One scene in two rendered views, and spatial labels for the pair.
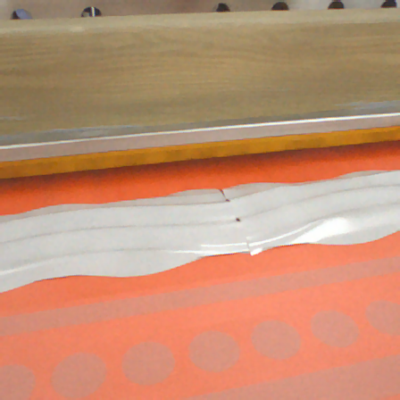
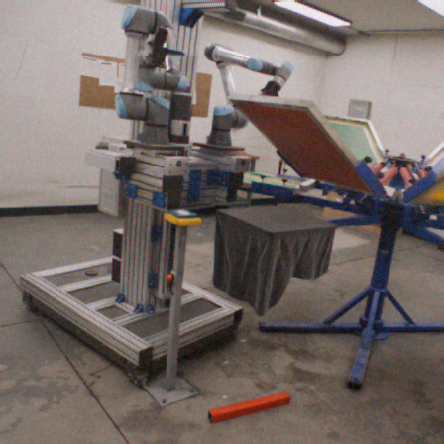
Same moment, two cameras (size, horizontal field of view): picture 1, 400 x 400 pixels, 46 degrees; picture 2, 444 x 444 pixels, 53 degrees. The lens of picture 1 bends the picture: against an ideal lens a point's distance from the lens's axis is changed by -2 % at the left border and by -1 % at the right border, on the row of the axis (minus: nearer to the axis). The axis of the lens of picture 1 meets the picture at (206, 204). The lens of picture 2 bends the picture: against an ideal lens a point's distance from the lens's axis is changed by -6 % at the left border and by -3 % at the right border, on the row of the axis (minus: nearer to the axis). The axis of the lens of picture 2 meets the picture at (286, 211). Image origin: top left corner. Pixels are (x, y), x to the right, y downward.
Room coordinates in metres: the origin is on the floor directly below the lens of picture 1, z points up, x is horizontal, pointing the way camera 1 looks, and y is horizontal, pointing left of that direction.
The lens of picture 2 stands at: (-0.76, -2.36, 1.47)
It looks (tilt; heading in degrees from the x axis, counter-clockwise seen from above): 12 degrees down; 72
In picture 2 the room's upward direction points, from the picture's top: 8 degrees clockwise
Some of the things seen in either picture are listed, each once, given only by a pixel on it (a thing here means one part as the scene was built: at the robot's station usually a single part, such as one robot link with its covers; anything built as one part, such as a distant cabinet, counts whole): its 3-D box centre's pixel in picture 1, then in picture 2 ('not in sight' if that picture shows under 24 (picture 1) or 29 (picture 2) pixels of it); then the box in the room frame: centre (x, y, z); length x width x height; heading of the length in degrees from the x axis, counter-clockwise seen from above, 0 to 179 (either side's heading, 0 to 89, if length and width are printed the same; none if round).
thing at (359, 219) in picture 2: not in sight; (336, 222); (0.35, 0.10, 0.89); 1.24 x 0.06 x 0.06; 28
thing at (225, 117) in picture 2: not in sight; (223, 116); (-0.37, 0.33, 1.42); 0.13 x 0.12 x 0.14; 41
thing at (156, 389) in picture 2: not in sight; (175, 307); (-0.59, -0.26, 0.48); 0.22 x 0.22 x 0.96; 28
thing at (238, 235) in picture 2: not in sight; (238, 261); (-0.30, -0.24, 0.74); 0.45 x 0.03 x 0.43; 118
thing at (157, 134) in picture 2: not in sight; (155, 133); (-0.75, 0.01, 1.31); 0.15 x 0.15 x 0.10
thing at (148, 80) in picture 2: not in sight; (149, 80); (-0.80, -0.28, 1.56); 0.11 x 0.08 x 0.11; 14
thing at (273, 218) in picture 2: not in sight; (277, 217); (-0.09, -0.13, 0.95); 0.48 x 0.44 x 0.01; 28
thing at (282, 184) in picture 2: not in sight; (274, 172); (0.13, 0.87, 1.05); 1.08 x 0.61 x 0.23; 148
